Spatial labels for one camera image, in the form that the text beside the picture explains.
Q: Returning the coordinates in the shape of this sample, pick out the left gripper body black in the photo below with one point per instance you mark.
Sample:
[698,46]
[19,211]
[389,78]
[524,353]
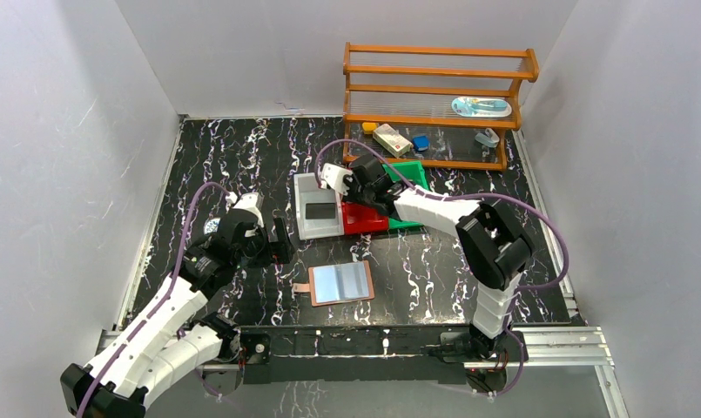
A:
[275,242]

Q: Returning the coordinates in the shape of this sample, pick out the brown leather card holder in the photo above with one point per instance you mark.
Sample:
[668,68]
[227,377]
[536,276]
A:
[338,284]

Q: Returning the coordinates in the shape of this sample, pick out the teal packaged tool on shelf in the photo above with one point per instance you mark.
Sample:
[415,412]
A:
[475,107]

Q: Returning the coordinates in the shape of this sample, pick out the green plastic bin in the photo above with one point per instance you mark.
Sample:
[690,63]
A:
[415,173]

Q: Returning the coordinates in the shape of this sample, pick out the blue patterned can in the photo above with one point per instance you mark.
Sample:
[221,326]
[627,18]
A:
[211,226]

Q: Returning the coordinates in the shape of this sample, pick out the small blue block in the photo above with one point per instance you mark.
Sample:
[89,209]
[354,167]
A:
[420,143]

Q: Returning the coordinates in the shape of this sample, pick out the light blue tape dispenser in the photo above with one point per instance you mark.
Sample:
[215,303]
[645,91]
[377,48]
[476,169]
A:
[488,137]

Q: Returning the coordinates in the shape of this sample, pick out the black metal base frame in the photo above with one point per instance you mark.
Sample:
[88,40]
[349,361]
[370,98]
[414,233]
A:
[452,354]

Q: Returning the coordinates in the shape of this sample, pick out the wooden orange shelf rack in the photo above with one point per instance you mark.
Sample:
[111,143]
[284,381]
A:
[411,89]

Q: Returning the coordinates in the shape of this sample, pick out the red plastic bin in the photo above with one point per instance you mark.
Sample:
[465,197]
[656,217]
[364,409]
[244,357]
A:
[359,219]

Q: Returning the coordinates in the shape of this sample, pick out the black card in white bin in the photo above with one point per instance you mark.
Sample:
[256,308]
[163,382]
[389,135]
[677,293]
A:
[322,210]

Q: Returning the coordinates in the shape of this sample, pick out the white plastic bin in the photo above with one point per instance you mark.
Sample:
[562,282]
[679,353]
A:
[305,191]

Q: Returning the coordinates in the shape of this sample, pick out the small yellow block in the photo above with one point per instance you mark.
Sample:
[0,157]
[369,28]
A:
[369,127]

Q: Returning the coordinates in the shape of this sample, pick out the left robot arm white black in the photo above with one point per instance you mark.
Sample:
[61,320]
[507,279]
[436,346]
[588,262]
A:
[149,357]

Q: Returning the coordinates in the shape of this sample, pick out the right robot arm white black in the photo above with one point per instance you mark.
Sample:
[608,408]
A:
[496,247]

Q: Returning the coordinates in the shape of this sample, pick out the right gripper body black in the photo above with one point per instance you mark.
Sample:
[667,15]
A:
[353,189]

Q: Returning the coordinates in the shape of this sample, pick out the white cardboard box on shelf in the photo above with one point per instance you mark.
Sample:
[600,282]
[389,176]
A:
[391,140]

